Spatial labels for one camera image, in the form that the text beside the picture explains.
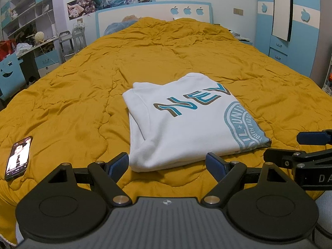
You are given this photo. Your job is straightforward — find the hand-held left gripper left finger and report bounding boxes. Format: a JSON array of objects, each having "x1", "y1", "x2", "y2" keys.
[{"x1": 39, "y1": 153, "x2": 132, "y2": 208}]

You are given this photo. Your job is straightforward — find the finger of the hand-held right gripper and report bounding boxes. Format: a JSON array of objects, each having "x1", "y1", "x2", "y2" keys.
[
  {"x1": 297, "y1": 129, "x2": 332, "y2": 146},
  {"x1": 263, "y1": 147, "x2": 332, "y2": 170}
]

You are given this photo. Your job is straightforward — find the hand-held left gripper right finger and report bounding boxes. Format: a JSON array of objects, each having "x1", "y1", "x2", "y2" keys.
[{"x1": 202, "y1": 153, "x2": 295, "y2": 208}]

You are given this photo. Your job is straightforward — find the white printed t-shirt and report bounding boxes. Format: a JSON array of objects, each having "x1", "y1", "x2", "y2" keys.
[{"x1": 122, "y1": 72, "x2": 272, "y2": 173}]

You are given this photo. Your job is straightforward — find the person's light grey clothing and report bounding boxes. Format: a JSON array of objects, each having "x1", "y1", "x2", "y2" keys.
[{"x1": 311, "y1": 189, "x2": 332, "y2": 249}]

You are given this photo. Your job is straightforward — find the storage rack with boxes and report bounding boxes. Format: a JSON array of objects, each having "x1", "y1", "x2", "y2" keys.
[{"x1": 322, "y1": 57, "x2": 332, "y2": 94}]

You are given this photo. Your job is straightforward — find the mustard yellow blanket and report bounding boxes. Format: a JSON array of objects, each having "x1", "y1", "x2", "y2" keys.
[{"x1": 0, "y1": 17, "x2": 332, "y2": 245}]

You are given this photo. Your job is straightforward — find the blue white wardrobe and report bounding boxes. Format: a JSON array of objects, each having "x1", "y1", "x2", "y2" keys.
[{"x1": 255, "y1": 0, "x2": 332, "y2": 79}]

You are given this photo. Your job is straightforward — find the black smartphone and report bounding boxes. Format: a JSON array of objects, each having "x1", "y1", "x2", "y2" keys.
[{"x1": 5, "y1": 135, "x2": 33, "y2": 182}]

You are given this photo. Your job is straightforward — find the white nightstand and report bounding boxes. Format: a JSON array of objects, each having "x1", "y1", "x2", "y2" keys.
[{"x1": 228, "y1": 30, "x2": 254, "y2": 46}]

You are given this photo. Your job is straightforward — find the white blue desk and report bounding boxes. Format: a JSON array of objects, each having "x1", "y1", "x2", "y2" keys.
[{"x1": 16, "y1": 36, "x2": 62, "y2": 78}]

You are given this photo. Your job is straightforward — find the grey rolling cart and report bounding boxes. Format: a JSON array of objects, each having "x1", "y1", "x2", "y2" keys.
[{"x1": 58, "y1": 27, "x2": 88, "y2": 63}]

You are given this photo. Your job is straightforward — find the blue chair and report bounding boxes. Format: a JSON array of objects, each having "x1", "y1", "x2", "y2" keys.
[{"x1": 0, "y1": 56, "x2": 27, "y2": 101}]

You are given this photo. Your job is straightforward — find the blue pillow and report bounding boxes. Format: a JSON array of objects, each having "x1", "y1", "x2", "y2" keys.
[{"x1": 104, "y1": 14, "x2": 146, "y2": 36}]

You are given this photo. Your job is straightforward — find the white plastic bag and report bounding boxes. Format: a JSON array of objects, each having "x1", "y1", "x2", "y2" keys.
[{"x1": 16, "y1": 43, "x2": 33, "y2": 55}]

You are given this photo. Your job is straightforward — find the white blue bed headboard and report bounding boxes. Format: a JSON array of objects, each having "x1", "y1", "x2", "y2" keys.
[{"x1": 95, "y1": 1, "x2": 214, "y2": 38}]

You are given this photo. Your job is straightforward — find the red bag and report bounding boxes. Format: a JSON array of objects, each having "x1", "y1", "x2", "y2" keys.
[{"x1": 0, "y1": 40, "x2": 16, "y2": 61}]

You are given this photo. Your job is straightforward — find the white blue wall shelf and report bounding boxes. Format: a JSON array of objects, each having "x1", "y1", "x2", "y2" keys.
[{"x1": 0, "y1": 0, "x2": 56, "y2": 38}]

